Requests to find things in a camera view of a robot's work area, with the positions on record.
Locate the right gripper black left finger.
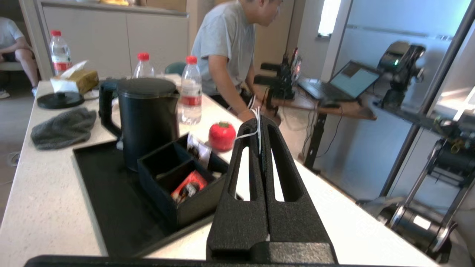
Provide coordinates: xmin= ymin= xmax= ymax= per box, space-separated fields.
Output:
xmin=206 ymin=118 xmax=269 ymax=261

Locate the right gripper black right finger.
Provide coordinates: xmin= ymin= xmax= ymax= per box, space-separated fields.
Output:
xmin=261 ymin=115 xmax=330 ymax=244

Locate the black electric kettle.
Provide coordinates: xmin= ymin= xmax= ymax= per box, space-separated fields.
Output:
xmin=98 ymin=77 xmax=181 ymax=173

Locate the white tea bag packet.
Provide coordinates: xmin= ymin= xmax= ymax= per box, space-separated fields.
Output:
xmin=185 ymin=133 xmax=213 ymax=169

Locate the black compartment organizer box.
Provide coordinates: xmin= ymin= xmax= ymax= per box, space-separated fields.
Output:
xmin=137 ymin=132 xmax=231 ymax=229

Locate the red coffee sachet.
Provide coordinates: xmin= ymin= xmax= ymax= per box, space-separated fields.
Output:
xmin=170 ymin=169 xmax=209 ymax=205

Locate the red tomato-shaped timer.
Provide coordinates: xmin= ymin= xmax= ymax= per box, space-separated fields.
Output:
xmin=208 ymin=121 xmax=237 ymax=152

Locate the brown wooden desk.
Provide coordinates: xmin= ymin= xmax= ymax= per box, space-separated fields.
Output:
xmin=255 ymin=83 xmax=378 ymax=173

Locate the black teleoperation rig stand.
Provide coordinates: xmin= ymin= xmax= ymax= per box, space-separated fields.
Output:
xmin=356 ymin=0 xmax=475 ymax=264

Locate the black rectangular serving tray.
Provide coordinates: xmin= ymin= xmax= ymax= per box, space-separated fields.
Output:
xmin=72 ymin=139 xmax=239 ymax=258

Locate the black handheld teleoperation rig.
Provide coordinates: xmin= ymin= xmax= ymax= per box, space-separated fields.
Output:
xmin=254 ymin=47 xmax=303 ymax=112

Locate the clear water bottle red cap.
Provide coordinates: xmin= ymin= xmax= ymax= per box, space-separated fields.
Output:
xmin=50 ymin=30 xmax=72 ymax=77
xmin=179 ymin=55 xmax=203 ymax=126
xmin=132 ymin=52 xmax=156 ymax=79

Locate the black laptop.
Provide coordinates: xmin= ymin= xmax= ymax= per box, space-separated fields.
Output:
xmin=298 ymin=60 xmax=381 ymax=103

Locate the teal chair back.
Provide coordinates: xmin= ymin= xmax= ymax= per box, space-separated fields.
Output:
xmin=164 ymin=61 xmax=187 ymax=77

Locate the person in grey t-shirt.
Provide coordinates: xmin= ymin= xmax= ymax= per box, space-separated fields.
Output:
xmin=191 ymin=0 xmax=285 ymax=123

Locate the dark grey folded cloth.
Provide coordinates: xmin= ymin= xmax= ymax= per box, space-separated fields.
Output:
xmin=30 ymin=107 xmax=98 ymax=151

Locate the yellow soft tissue pack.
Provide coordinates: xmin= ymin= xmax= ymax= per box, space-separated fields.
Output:
xmin=50 ymin=60 xmax=100 ymax=95

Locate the black round kettle base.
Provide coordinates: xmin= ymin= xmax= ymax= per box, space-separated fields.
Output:
xmin=36 ymin=91 xmax=85 ymax=110

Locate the beige sideboard cabinet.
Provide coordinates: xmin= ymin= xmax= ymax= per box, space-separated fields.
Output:
xmin=19 ymin=0 xmax=190 ymax=80

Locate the seated person white shirt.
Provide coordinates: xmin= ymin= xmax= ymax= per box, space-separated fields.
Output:
xmin=0 ymin=17 xmax=40 ymax=99

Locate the window with dark frame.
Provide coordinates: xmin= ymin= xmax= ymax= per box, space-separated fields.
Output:
xmin=317 ymin=0 xmax=344 ymax=38

